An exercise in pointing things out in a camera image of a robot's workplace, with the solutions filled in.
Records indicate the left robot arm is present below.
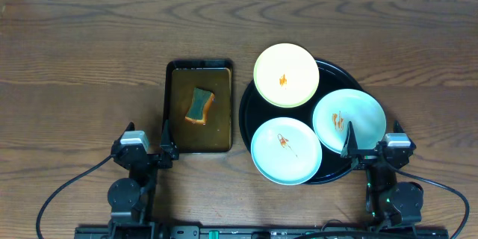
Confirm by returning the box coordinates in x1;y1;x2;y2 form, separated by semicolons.
108;121;179;226

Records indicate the light green plate front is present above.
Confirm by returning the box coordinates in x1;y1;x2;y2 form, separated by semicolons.
250;117;323;186

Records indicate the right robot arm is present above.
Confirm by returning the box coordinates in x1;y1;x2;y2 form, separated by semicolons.
341;122;423;232

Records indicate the green orange sponge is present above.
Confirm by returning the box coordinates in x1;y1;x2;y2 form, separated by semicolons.
185;87;215;125

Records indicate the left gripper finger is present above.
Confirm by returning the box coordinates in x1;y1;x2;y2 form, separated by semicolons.
118;122;135;142
160;119;179;161

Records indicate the light green plate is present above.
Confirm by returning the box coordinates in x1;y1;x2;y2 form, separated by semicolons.
312;89;387;154
250;117;323;186

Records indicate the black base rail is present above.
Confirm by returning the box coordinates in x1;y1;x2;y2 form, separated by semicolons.
74;226;449;239

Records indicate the black round tray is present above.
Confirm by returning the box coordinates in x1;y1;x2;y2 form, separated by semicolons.
238;58;364;184

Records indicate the black rectangular water tray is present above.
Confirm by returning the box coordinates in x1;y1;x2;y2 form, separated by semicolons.
163;59;233;153

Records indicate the yellow plate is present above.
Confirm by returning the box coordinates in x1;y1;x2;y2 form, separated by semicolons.
253;43;320;108

